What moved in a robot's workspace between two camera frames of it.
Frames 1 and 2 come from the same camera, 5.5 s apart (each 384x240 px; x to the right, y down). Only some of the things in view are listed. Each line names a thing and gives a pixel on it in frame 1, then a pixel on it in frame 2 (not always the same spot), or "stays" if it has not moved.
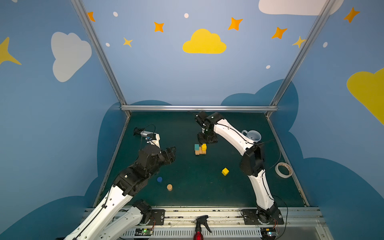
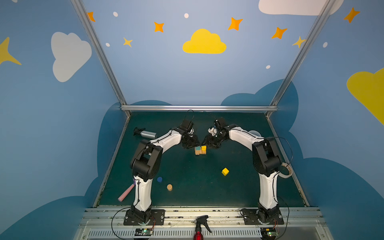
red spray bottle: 200,220 stays
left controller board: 144,232 stays
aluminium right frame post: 326,10 stays
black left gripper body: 167,154 → 191,141
